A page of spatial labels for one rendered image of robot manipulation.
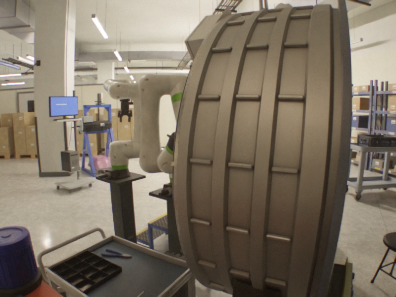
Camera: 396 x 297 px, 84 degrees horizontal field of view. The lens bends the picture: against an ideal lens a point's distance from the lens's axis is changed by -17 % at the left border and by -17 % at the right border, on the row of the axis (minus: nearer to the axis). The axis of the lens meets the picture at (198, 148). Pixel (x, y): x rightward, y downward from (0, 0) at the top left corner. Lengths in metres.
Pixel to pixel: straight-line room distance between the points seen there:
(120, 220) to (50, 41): 4.74
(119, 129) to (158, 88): 6.44
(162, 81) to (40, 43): 4.96
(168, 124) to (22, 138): 4.71
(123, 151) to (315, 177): 1.40
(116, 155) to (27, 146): 6.97
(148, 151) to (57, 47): 4.82
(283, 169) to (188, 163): 0.26
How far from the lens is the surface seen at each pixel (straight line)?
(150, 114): 1.36
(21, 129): 8.69
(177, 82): 1.38
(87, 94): 9.06
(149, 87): 1.35
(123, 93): 1.81
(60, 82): 5.83
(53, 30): 6.10
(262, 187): 0.66
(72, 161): 4.80
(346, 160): 0.60
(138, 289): 1.17
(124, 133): 7.76
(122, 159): 1.82
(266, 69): 0.73
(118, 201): 1.90
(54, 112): 4.54
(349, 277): 0.81
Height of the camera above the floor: 1.39
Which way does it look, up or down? 9 degrees down
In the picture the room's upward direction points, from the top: straight up
